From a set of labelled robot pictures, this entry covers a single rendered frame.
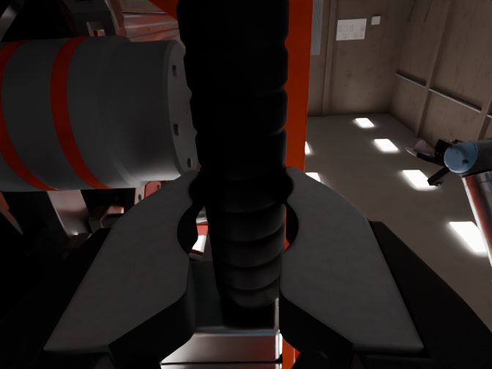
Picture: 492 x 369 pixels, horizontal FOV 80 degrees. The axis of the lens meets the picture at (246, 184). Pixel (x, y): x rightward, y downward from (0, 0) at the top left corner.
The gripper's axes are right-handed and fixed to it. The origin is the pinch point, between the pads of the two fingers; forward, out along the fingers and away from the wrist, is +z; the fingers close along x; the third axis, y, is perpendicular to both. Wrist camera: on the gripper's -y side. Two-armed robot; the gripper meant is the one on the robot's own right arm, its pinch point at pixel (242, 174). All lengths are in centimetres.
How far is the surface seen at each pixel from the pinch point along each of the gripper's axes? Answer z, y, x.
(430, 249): 604, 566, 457
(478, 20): 1215, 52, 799
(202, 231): 308, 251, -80
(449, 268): 535, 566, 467
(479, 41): 1176, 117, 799
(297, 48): 60, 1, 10
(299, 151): 60, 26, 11
